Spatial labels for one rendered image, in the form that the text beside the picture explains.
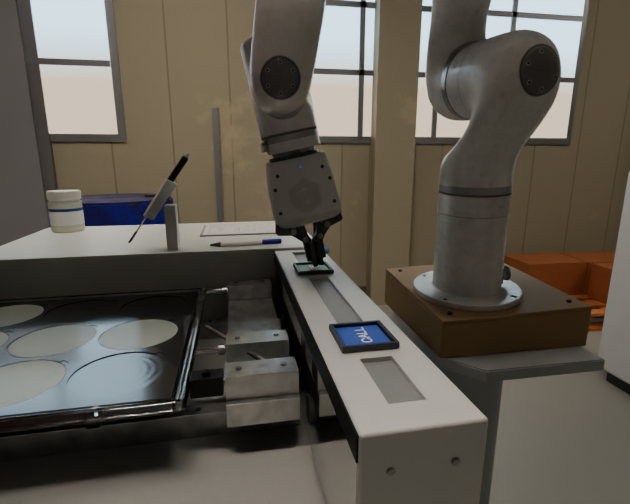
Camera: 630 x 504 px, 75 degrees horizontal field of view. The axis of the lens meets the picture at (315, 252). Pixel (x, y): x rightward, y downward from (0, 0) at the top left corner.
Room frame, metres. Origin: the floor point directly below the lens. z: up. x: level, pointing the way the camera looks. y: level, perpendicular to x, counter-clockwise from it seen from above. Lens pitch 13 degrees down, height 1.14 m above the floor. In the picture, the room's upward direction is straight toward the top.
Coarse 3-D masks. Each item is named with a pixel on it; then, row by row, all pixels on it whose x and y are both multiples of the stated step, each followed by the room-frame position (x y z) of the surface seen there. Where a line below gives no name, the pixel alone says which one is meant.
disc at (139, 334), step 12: (132, 324) 0.56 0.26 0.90; (144, 324) 0.56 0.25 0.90; (156, 324) 0.56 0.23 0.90; (168, 324) 0.56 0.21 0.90; (108, 336) 0.51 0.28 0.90; (120, 336) 0.51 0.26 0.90; (132, 336) 0.51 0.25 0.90; (144, 336) 0.51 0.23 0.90; (156, 336) 0.51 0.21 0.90; (168, 336) 0.51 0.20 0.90; (108, 348) 0.48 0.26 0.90; (120, 348) 0.48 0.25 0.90; (132, 348) 0.48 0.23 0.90
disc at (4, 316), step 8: (24, 304) 0.64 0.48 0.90; (0, 312) 0.60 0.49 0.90; (8, 312) 0.60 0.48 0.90; (16, 312) 0.60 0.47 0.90; (24, 312) 0.60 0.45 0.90; (32, 312) 0.60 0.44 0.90; (40, 312) 0.60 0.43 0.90; (0, 320) 0.57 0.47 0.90; (8, 320) 0.57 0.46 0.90; (16, 320) 0.57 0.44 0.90; (24, 320) 0.57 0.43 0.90
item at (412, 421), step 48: (336, 288) 0.54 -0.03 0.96; (336, 384) 0.29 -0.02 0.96; (384, 384) 0.30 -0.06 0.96; (432, 384) 0.29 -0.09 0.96; (384, 432) 0.24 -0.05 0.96; (432, 432) 0.24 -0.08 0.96; (480, 432) 0.25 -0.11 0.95; (384, 480) 0.24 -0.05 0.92; (432, 480) 0.24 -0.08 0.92; (480, 480) 0.25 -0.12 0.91
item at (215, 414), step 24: (192, 408) 0.43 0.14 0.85; (216, 408) 0.43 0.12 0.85; (24, 432) 0.38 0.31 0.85; (48, 432) 0.38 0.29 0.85; (72, 432) 0.39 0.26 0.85; (96, 432) 0.39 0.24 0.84; (120, 432) 0.40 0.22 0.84; (144, 432) 0.40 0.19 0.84; (168, 432) 0.41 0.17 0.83; (192, 432) 0.41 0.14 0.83; (216, 432) 0.42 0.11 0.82; (0, 456) 0.37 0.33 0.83; (24, 456) 0.38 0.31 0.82
